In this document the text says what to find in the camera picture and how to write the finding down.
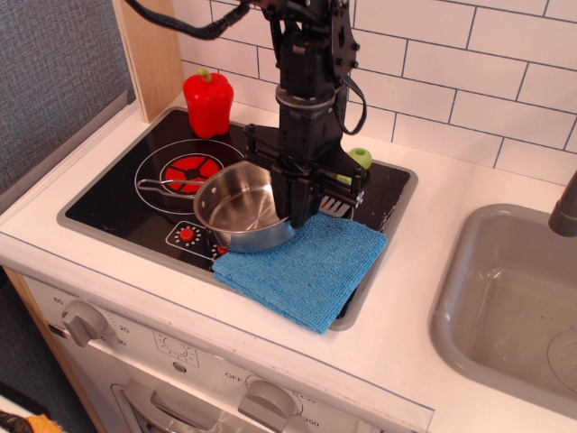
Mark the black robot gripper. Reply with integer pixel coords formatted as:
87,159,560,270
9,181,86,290
244,88,366,227

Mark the silver metal pan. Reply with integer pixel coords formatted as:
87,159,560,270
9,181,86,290
136,161,298,253

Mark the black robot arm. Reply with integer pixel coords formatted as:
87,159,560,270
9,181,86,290
244,1,368,228

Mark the black toy stove top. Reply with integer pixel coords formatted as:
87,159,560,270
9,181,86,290
58,109,417,326

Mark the blue folded cloth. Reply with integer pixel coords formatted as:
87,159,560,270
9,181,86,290
213,214,388,335

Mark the red toy bell pepper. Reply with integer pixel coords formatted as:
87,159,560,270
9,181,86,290
183,68,234,139

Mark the grey right oven knob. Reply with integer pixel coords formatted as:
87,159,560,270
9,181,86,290
238,381,296,432

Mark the grey oven knob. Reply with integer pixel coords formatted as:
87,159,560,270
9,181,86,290
238,381,296,432
62,300,108,347

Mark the white toy oven front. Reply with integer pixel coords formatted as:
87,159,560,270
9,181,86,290
23,278,433,432

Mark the grey toy sink basin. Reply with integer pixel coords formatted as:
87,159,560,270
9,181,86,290
431,204,576,419

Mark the grey left oven knob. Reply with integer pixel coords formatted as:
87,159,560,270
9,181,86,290
62,300,108,347

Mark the grey faucet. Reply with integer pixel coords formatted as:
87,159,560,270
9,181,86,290
548,172,577,237

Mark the orange fuzzy object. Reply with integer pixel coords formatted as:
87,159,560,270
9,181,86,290
1,410,64,433

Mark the green handled grey spatula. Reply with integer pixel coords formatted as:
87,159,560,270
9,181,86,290
319,148,372,218

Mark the wooden side post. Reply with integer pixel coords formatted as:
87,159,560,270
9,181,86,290
113,1,184,124

